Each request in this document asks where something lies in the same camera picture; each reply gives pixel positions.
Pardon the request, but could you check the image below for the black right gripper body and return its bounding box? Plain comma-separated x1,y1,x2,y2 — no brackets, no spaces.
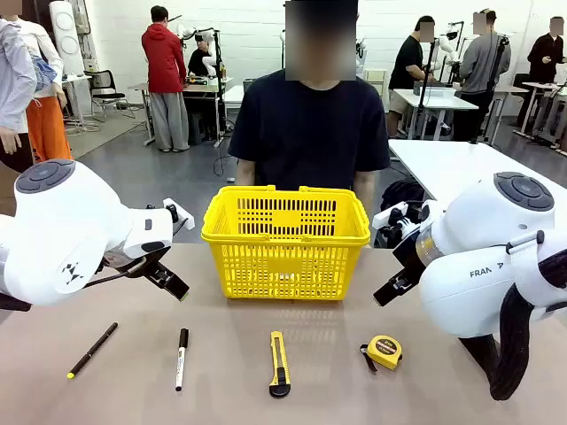
392,231,430,285

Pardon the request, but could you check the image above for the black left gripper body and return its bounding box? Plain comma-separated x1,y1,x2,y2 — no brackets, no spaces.
100,242,173,279

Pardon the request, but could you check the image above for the black pen with yellow tip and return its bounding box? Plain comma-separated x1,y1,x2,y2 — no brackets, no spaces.
66,321,120,381

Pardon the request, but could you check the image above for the yellow black utility knife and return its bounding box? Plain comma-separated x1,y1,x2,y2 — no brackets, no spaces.
268,330,291,398

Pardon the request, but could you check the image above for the person's right forearm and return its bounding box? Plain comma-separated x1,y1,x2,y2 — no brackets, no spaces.
236,158,259,188

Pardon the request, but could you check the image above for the person's left forearm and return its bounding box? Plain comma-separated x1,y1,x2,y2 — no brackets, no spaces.
353,169,377,210

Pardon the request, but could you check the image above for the yellow plastic shopping basket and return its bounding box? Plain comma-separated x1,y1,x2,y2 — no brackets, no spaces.
200,184,372,303

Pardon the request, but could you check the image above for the person in navy t-shirt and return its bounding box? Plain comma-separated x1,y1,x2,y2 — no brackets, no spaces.
227,0,392,192

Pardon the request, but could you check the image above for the person in black t-shirt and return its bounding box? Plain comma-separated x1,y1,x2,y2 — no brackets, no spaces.
386,14,438,139

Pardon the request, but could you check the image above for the person in red hoodie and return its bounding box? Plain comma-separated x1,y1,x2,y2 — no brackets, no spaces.
141,4,192,154

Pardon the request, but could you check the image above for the person in grey sweater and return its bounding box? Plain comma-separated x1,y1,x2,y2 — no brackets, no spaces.
453,8,513,143

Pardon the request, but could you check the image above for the seated person in black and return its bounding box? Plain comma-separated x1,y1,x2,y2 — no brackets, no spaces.
187,37,215,78

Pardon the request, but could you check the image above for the person in black jacket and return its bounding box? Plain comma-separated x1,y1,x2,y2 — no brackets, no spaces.
526,16,566,121

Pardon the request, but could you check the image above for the yellow tape measure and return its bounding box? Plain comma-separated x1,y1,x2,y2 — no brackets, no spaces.
359,334,405,374

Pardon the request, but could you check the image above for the black backpack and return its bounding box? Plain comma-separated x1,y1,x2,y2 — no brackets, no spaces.
380,178,427,249

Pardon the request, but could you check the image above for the white marker with black cap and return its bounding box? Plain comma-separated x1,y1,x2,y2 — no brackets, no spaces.
174,327,190,393

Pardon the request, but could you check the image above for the large white table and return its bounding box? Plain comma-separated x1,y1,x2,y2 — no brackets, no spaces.
386,137,567,205

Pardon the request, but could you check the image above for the small white table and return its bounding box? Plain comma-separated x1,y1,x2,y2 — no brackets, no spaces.
391,87,480,141

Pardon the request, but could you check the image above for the thin black stand pole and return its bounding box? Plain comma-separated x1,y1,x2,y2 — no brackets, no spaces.
417,37,438,135

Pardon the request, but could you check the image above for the black office chair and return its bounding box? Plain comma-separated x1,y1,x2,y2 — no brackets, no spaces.
83,68,136,124

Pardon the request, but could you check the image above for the white drawer cabinet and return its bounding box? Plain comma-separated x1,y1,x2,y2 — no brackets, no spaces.
364,67,392,112

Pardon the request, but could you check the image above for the tall black tripod stand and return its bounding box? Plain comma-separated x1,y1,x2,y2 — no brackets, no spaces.
470,34,511,145

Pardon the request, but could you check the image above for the cluttered background work desk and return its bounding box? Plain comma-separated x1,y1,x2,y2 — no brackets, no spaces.
128,75,235,148

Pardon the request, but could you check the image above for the mannequin with striped shirt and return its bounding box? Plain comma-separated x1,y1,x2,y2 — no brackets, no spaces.
0,0,39,174

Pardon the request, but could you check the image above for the white standing air conditioner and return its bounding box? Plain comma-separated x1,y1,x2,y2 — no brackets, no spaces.
48,0,86,77

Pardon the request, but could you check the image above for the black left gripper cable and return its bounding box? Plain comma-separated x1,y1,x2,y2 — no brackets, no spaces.
83,257,150,290

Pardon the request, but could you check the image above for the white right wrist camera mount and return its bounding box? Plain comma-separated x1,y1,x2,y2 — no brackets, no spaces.
371,200,412,232

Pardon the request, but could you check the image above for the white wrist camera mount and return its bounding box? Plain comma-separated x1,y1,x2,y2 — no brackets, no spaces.
162,197,196,232
371,200,412,232

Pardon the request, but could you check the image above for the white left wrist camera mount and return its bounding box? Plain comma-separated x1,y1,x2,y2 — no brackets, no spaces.
162,197,196,232

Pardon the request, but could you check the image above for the black braided cable sleeve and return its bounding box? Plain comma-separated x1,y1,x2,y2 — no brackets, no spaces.
457,248,567,402

